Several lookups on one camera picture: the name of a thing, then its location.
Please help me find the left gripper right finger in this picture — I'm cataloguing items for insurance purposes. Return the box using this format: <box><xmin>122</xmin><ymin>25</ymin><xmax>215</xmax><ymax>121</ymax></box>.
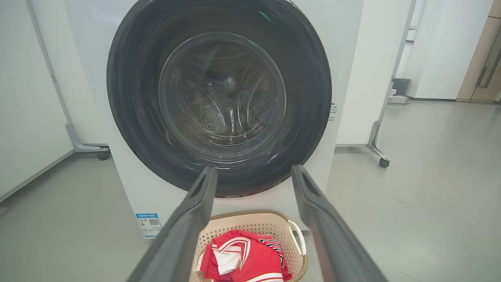
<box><xmin>291</xmin><ymin>164</ymin><xmax>388</xmax><ymax>282</ymax></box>

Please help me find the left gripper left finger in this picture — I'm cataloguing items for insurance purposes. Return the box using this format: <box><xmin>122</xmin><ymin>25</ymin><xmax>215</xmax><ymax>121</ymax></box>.
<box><xmin>127</xmin><ymin>166</ymin><xmax>218</xmax><ymax>282</ymax></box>

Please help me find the black round washer door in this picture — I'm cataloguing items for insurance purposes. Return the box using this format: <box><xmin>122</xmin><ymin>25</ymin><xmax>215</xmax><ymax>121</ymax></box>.
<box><xmin>106</xmin><ymin>0</ymin><xmax>333</xmax><ymax>199</ymax></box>

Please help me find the cream plastic laundry basket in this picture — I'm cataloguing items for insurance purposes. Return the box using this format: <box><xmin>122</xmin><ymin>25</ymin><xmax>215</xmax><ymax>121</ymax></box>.
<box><xmin>189</xmin><ymin>209</ymin><xmax>309</xmax><ymax>282</ymax></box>

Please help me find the steel washing machine drum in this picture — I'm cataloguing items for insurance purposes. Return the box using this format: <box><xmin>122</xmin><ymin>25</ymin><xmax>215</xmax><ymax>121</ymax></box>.
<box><xmin>158</xmin><ymin>31</ymin><xmax>287</xmax><ymax>146</ymax></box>

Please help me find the white washing machine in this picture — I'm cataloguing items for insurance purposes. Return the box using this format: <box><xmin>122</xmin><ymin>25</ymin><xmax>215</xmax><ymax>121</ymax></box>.
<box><xmin>64</xmin><ymin>0</ymin><xmax>365</xmax><ymax>240</ymax></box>

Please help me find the wooden door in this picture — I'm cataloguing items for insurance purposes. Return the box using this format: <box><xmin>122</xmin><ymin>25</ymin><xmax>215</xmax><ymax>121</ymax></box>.
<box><xmin>456</xmin><ymin>0</ymin><xmax>501</xmax><ymax>105</ymax></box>

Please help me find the blue energy label sticker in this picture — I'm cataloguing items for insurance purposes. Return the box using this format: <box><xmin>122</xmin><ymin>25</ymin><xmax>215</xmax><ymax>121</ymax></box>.
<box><xmin>135</xmin><ymin>212</ymin><xmax>162</xmax><ymax>239</ymax></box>

